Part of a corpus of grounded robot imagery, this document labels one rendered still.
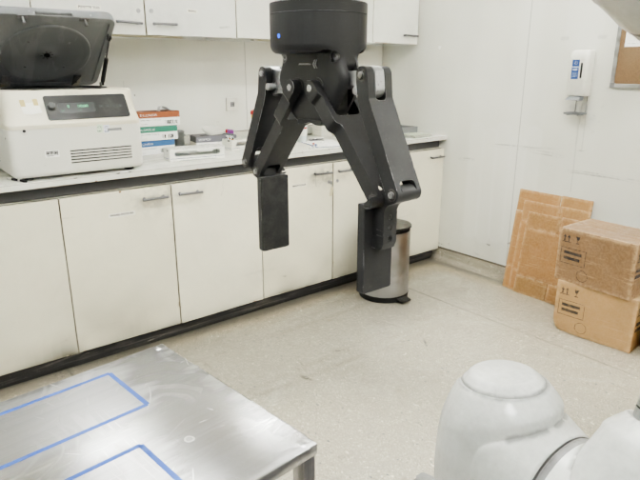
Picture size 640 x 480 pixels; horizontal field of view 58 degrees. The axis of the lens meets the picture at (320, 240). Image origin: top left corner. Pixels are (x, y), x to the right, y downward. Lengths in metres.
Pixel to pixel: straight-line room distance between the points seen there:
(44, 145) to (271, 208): 2.16
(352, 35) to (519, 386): 0.49
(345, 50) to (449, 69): 3.65
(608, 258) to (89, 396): 2.56
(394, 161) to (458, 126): 3.63
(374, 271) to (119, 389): 0.72
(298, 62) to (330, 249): 3.07
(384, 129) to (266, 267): 2.86
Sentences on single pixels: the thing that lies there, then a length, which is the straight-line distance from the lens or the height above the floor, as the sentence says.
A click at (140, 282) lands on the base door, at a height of 0.36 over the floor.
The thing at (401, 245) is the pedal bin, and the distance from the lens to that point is 3.36.
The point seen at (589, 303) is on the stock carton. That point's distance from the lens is 3.24.
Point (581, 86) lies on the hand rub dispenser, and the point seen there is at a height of 1.25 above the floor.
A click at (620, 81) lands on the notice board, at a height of 1.28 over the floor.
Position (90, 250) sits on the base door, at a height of 0.56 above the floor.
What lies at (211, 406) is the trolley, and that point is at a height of 0.82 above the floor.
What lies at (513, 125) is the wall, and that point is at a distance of 3.79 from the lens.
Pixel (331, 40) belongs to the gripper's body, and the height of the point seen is 1.37.
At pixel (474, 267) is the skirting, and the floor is 0.03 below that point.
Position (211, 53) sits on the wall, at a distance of 3.64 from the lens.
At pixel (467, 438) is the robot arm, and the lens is 0.78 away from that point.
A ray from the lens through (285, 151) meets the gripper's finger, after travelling 0.52.
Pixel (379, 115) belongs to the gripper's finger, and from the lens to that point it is 0.41.
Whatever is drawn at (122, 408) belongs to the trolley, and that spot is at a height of 0.82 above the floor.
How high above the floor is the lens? 1.35
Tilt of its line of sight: 17 degrees down
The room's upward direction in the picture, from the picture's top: straight up
